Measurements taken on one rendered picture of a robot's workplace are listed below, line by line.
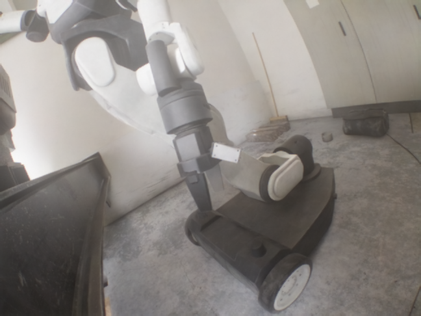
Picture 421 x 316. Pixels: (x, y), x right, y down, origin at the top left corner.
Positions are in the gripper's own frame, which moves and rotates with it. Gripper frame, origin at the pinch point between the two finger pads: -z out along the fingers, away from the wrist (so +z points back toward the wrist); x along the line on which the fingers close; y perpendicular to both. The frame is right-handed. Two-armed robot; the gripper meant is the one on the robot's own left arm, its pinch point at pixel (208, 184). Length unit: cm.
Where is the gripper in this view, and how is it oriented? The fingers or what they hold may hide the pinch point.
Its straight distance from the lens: 33.7
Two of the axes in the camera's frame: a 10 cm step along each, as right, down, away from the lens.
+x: -2.3, 1.2, -9.6
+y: 9.2, -2.9, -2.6
